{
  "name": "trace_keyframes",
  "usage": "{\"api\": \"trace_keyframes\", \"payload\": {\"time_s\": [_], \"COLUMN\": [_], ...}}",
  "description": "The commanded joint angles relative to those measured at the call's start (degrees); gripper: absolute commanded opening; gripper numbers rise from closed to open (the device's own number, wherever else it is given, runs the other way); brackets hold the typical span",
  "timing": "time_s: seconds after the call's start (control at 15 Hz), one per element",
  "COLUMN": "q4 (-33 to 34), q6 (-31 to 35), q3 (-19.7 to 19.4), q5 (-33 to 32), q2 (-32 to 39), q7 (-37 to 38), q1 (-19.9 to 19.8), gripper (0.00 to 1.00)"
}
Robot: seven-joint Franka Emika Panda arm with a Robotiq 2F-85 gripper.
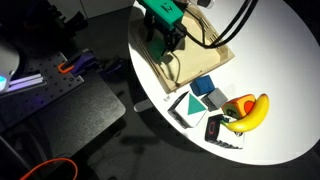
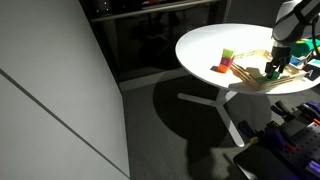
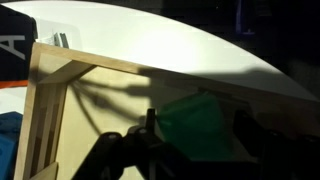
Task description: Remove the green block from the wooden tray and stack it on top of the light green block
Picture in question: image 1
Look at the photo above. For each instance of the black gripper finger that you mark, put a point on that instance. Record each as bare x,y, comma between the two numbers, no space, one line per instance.
173,40
148,28

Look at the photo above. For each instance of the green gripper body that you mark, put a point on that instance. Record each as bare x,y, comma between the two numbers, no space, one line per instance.
163,11

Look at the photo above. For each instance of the wooden tray with slots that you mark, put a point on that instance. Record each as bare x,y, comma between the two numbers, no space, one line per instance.
200,58

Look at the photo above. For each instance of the blue block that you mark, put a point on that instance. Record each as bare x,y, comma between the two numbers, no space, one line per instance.
202,85

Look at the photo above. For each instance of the grey block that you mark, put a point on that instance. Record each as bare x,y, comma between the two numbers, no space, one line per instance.
216,99

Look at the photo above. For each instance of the purple and black clamp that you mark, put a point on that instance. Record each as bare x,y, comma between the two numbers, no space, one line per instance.
110,65

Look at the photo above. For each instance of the small white tag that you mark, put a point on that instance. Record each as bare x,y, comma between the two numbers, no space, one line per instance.
167,98

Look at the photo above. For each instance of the grey table foot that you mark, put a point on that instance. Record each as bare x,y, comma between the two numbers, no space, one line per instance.
142,106

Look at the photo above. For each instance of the white cube with teal triangle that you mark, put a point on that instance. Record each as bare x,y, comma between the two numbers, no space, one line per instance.
190,111

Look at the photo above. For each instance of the black flat plate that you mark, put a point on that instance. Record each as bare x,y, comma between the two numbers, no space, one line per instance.
76,113

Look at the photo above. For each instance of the yellow banana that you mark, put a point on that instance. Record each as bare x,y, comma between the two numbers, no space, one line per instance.
255,116

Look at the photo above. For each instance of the black and white box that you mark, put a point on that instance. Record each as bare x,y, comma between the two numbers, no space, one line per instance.
230,138

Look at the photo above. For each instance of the black perforated board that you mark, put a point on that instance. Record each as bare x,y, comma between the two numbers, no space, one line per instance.
36,66

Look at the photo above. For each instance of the aluminium rail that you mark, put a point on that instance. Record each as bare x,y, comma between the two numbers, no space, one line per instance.
26,82

